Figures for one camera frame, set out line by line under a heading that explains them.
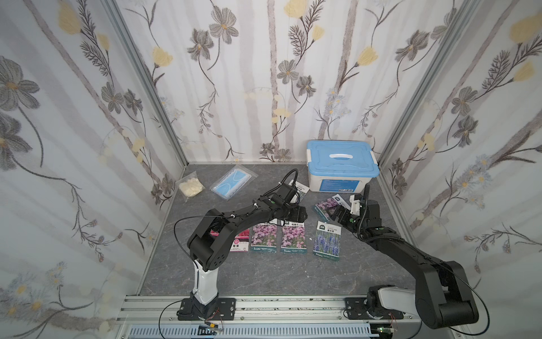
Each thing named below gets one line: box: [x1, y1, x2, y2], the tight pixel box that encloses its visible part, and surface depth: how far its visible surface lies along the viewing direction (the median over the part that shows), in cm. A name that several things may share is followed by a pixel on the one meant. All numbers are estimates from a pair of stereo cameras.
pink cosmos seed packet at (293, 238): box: [280, 218, 308, 255], surface depth 93 cm
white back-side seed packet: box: [250, 221, 277, 254], surface depth 92 cm
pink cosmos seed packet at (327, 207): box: [314, 193, 351, 222], surface depth 106 cm
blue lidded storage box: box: [306, 139, 381, 193], surface depth 101 cm
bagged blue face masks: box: [209, 164, 259, 202], surface depth 113 cm
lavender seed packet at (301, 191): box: [290, 180, 310, 204], surface depth 110 cm
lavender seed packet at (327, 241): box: [312, 220, 342, 262], surface depth 93 cm
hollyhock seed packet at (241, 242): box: [229, 228, 251, 253], surface depth 92 cm
